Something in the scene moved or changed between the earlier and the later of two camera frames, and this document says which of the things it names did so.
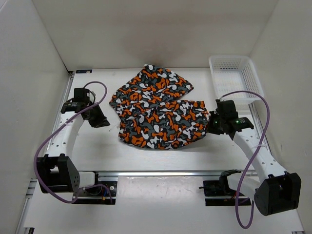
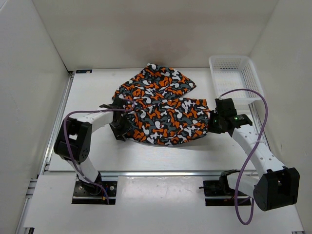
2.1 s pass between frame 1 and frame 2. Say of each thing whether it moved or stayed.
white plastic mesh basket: stayed
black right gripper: stayed
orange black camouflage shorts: stayed
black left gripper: moved
